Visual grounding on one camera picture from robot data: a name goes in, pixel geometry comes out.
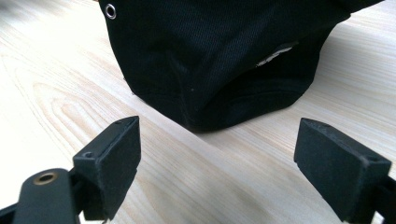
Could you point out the black cap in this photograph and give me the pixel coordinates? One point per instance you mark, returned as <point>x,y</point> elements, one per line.
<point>218,62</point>

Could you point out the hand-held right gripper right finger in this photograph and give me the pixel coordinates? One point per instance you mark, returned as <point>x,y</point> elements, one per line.
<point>339,168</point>

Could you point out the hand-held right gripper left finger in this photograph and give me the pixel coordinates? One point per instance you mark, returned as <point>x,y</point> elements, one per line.
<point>109,168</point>

